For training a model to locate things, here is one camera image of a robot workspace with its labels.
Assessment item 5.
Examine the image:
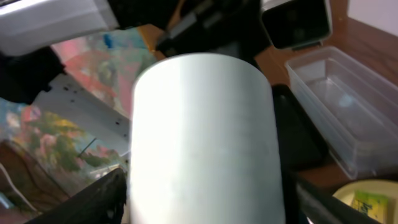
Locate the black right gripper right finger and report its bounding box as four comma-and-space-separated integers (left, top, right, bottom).
295, 179, 378, 224

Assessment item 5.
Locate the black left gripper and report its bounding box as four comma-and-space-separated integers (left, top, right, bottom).
109, 0, 271, 65

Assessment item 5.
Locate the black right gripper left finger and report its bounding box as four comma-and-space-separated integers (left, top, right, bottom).
27, 168, 127, 224

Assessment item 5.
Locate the green snack wrapper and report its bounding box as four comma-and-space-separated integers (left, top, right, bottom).
351, 190, 389, 223

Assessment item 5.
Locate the yellow plate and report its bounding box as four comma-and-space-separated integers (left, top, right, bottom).
333, 180, 397, 224

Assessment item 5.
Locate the white cup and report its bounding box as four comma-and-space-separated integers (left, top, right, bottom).
129, 53, 285, 223

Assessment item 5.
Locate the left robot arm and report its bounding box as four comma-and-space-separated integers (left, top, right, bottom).
1, 0, 271, 104

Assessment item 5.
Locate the black food waste tray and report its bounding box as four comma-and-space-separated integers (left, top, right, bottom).
272, 84, 328, 170

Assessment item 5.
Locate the clear plastic waste bin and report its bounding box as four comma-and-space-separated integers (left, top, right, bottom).
285, 47, 397, 179

